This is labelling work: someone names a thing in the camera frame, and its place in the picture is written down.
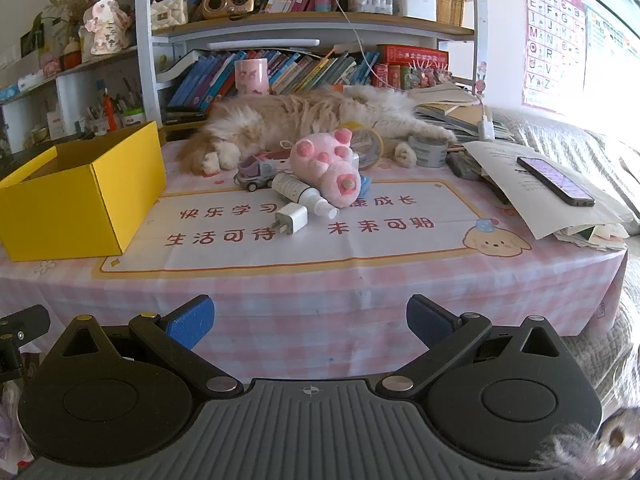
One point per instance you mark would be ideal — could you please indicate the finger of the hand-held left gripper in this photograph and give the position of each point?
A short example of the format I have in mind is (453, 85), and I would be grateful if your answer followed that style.
(25, 322)

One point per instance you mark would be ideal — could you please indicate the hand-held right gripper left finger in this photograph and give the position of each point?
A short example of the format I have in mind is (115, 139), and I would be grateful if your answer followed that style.
(192, 317)

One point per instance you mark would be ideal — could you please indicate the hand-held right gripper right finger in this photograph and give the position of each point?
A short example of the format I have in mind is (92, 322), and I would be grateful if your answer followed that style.
(430, 320)

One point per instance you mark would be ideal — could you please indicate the yellow cardboard box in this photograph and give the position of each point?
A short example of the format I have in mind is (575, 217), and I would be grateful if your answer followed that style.
(60, 210)

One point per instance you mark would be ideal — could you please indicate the white spray bottle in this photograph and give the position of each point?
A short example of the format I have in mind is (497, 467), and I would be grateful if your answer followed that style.
(295, 190)

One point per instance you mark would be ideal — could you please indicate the yellow tape roll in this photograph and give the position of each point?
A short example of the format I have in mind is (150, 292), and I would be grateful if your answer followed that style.
(374, 147)

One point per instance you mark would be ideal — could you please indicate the pink plush paw toy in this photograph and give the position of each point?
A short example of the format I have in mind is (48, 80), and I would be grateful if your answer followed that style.
(320, 165)

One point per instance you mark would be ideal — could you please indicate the pink checked cloth desktop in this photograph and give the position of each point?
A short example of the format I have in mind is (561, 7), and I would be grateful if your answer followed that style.
(300, 280)

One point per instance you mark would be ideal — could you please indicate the white charger plug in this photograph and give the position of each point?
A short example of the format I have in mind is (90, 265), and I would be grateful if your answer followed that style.
(295, 217)

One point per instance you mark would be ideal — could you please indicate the dark grey case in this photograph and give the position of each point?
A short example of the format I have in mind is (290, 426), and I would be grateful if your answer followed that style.
(462, 165)

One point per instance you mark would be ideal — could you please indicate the grey toy car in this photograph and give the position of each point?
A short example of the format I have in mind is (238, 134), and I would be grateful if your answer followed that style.
(255, 170)

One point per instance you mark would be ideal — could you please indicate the clear tape roll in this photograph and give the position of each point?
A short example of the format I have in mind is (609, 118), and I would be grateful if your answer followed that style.
(430, 155)

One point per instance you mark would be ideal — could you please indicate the pile of papers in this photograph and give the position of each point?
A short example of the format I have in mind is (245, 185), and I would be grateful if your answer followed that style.
(595, 237)

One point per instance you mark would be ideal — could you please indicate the wooden bowl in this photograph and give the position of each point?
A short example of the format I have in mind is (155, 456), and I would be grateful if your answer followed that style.
(39, 136)

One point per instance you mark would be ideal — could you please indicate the black smartphone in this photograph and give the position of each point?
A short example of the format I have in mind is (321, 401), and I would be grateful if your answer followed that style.
(555, 180)

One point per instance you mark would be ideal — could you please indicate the fluffy grey pompom charm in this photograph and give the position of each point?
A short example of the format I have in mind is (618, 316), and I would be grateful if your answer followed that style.
(575, 447)

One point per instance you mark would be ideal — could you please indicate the small white box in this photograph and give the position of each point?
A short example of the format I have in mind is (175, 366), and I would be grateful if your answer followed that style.
(56, 125)

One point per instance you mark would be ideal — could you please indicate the white power adapter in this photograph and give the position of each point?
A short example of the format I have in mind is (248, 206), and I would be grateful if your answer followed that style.
(486, 127)

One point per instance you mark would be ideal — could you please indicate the white jar green lid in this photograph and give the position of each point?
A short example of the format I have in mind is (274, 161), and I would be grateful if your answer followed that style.
(134, 117)

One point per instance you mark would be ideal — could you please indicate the pen cup with pens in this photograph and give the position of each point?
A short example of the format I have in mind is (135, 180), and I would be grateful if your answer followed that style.
(95, 120)

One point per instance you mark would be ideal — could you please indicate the fluffy cream cat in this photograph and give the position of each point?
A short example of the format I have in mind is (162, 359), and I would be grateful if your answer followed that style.
(280, 115)

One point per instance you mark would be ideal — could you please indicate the grey quilted cover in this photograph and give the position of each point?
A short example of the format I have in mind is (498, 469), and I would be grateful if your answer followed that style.
(560, 140)

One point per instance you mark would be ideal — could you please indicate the red bottle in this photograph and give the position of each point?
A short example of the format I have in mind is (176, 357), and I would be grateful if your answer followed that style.
(110, 110)

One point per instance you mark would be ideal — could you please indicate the open beige book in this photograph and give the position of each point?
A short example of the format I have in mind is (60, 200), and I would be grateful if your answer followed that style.
(440, 95)

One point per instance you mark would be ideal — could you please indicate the white side shelf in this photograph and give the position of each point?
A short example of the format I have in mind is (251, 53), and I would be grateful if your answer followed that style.
(70, 90)

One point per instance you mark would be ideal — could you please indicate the row of figure charms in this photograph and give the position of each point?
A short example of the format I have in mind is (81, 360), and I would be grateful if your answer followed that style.
(430, 76)

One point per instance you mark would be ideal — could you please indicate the pink cartoon cup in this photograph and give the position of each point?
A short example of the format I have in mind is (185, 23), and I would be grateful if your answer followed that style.
(252, 77)

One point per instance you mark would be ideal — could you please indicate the white bookshelf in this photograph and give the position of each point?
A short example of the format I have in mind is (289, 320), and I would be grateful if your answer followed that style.
(142, 60)

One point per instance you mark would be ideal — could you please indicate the large red book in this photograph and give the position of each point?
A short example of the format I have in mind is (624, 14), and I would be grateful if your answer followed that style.
(412, 56)

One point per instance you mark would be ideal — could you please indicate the pink white doll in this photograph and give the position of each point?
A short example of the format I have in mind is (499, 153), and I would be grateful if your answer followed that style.
(105, 25)

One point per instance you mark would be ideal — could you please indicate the wooden radio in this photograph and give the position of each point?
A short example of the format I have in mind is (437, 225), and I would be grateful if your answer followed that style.
(227, 4)

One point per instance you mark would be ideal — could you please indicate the white pen holder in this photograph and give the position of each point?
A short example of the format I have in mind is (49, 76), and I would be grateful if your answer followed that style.
(415, 4)

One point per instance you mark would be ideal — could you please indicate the dried flower bunch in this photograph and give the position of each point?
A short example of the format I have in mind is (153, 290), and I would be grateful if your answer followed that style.
(67, 0)

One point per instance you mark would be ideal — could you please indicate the alphabet wall poster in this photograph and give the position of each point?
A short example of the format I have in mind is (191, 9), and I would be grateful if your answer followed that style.
(552, 35)

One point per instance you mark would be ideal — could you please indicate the pale wall poster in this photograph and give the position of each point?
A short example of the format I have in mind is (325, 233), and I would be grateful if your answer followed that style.
(607, 45)

